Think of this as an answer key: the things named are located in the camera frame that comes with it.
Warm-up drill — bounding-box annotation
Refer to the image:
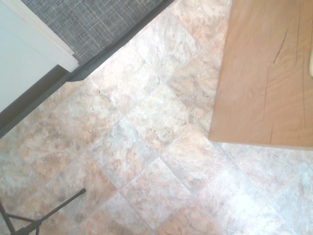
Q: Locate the grey woven carpet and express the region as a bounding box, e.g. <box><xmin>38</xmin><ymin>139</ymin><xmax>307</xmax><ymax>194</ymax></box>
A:
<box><xmin>20</xmin><ymin>0</ymin><xmax>170</xmax><ymax>67</ymax></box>

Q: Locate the black tripod stand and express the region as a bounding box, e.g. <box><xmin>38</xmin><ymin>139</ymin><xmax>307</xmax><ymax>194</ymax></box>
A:
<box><xmin>0</xmin><ymin>188</ymin><xmax>87</xmax><ymax>235</ymax></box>

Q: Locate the black floor threshold strip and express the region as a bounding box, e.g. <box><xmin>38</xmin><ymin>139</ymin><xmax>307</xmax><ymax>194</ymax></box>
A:
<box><xmin>0</xmin><ymin>0</ymin><xmax>176</xmax><ymax>140</ymax></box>

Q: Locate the white door frame trim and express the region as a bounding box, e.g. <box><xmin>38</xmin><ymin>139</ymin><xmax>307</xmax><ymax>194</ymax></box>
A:
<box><xmin>0</xmin><ymin>0</ymin><xmax>80</xmax><ymax>73</ymax></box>

